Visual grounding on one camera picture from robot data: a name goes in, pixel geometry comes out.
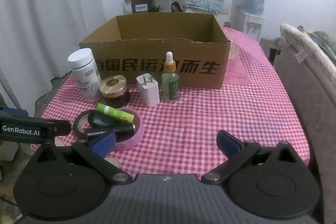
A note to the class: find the black oval case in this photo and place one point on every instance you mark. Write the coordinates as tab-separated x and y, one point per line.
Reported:
99	119

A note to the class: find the green dropper bottle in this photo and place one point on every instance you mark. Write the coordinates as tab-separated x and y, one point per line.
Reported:
170	85

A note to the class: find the green patterned cloth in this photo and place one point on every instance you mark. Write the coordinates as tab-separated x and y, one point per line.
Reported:
323	40

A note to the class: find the black jar with gold lid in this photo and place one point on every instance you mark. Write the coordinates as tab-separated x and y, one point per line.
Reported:
113	85

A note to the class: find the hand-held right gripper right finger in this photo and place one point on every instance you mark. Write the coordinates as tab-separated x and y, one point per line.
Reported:
227	144

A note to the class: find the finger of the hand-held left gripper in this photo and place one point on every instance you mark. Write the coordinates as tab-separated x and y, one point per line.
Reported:
19	112
62	127

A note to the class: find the white charger plug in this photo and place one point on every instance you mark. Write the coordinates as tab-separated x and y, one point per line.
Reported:
148	94

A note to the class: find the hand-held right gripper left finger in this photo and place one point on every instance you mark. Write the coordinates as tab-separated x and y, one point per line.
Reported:
103	144

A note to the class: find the grey armchair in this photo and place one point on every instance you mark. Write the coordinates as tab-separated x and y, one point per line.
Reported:
309	108

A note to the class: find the white curtain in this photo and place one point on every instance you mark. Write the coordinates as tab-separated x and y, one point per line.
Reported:
39	16

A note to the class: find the pink checked tablecloth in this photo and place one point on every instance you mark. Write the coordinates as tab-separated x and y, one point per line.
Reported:
199	113

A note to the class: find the purple tape roll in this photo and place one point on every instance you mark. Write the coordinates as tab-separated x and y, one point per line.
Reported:
131	141

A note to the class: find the black lipstick tube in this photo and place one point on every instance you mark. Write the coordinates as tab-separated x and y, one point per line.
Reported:
118	130

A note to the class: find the brown cardboard box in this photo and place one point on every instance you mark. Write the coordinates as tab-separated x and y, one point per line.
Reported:
199	56

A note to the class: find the green lip balm tube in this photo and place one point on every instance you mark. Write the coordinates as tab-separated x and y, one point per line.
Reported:
115	112

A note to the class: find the white supplement bottle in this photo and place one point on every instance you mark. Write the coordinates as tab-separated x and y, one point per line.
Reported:
84	74

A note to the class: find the white fleece cover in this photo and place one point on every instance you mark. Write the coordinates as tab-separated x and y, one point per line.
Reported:
296	40

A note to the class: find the pink cartoon mat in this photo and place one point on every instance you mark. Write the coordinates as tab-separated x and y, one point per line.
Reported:
236	74

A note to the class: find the black tape roll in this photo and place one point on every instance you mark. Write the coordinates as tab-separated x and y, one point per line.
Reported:
75	127

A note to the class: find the white water dispenser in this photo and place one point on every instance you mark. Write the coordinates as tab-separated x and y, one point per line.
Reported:
252	27

